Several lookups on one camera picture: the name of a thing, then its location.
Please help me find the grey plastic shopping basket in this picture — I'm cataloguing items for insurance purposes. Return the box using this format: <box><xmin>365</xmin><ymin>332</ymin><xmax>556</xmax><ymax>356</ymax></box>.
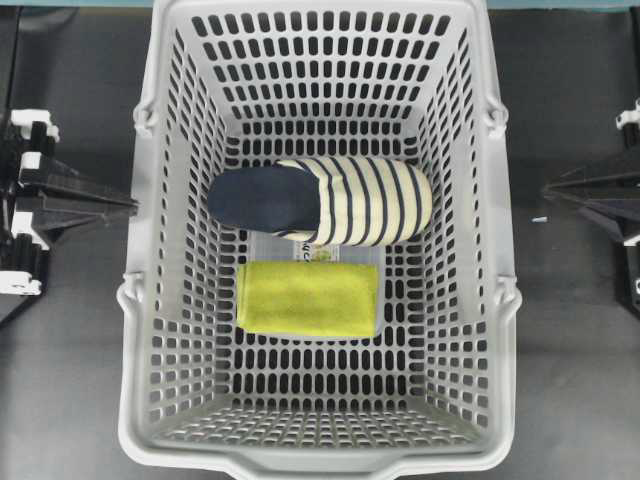
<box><xmin>117</xmin><ymin>1</ymin><xmax>522</xmax><ymax>479</ymax></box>

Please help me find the navy and striped slipper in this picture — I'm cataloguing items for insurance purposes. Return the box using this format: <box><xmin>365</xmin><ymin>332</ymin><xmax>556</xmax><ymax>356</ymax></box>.
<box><xmin>207</xmin><ymin>156</ymin><xmax>433</xmax><ymax>247</ymax></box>

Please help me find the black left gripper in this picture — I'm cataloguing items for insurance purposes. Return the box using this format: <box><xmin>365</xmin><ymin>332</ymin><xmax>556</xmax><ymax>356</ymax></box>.
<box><xmin>1</xmin><ymin>109</ymin><xmax>138</xmax><ymax>295</ymax></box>

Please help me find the yellow-green cloth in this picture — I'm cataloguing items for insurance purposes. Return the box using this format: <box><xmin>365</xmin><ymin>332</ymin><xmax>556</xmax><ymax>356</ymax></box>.
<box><xmin>236</xmin><ymin>261</ymin><xmax>379</xmax><ymax>339</ymax></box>

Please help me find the clear plastic package with label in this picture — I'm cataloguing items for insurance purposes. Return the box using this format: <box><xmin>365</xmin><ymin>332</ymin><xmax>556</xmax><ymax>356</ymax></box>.
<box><xmin>247</xmin><ymin>232</ymin><xmax>385</xmax><ymax>341</ymax></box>

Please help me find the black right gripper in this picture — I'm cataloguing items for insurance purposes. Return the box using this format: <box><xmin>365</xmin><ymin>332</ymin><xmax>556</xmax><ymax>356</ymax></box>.
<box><xmin>542</xmin><ymin>99</ymin><xmax>639</xmax><ymax>309</ymax></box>

